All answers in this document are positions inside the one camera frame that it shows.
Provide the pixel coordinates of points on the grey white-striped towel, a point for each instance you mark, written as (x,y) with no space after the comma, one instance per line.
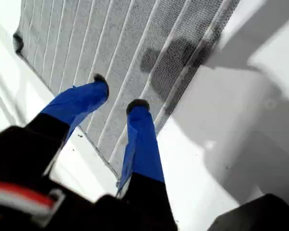
(86,36)

